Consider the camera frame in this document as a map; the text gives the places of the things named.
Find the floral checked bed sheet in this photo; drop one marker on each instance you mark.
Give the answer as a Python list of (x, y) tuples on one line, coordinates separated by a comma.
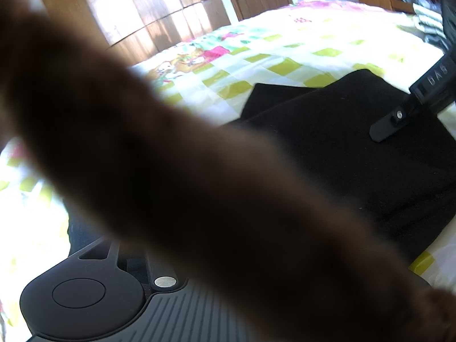
[(285, 53)]

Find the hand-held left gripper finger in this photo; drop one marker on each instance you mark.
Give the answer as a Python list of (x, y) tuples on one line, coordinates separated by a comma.
[(114, 253)]

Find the brown cloth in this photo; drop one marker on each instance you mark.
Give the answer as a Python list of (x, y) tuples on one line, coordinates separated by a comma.
[(178, 185)]

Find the black pants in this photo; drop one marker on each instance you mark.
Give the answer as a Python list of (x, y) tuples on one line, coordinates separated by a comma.
[(338, 149)]

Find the grey knit folded garment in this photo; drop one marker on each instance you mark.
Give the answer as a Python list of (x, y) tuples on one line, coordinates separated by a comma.
[(436, 41)]

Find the wooden wardrobe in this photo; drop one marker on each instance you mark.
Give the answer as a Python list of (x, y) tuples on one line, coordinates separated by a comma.
[(135, 10)]

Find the pale folded garment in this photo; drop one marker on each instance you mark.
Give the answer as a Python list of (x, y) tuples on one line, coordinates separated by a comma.
[(429, 19)]

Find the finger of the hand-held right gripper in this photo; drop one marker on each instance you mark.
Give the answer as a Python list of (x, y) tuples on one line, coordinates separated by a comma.
[(390, 123)]

